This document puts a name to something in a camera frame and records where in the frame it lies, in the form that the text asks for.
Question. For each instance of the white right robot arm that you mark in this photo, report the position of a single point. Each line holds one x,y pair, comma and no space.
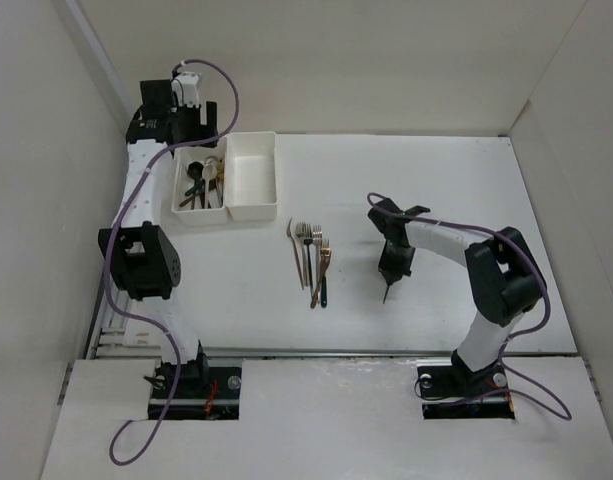
505,283

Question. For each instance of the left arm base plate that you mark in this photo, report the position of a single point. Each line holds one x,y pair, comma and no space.
216,399

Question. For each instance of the white bin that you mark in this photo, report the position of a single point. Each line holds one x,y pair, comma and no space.
250,176
198,217

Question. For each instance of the copper fork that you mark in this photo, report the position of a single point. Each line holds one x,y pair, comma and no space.
326,254

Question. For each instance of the white right bin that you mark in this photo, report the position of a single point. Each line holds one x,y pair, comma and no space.
250,176

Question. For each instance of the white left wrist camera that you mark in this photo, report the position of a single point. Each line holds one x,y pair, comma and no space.
186,89

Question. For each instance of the black fork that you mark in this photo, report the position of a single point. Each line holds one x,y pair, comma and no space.
308,240

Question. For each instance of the silver round spoon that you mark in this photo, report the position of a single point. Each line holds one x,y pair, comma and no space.
219,186

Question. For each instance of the gold fork green handle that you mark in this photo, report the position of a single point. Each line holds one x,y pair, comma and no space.
322,301

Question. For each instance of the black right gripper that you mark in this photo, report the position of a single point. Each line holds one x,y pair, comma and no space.
393,271

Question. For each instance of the black spoon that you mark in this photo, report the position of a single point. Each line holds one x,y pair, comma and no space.
194,172

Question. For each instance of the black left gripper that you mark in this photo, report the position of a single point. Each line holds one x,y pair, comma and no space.
202,132

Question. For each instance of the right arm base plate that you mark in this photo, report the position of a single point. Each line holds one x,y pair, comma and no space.
446,396

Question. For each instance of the white left bin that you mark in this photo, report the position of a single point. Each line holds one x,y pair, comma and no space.
198,217

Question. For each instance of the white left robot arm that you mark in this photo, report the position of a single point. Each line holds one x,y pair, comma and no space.
139,258

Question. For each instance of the silver fork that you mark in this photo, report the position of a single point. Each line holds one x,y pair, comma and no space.
317,236
300,235

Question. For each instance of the rose gold slim fork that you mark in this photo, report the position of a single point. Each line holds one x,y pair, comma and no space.
289,233

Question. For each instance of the small copper spoon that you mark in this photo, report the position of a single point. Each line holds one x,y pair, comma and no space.
387,289

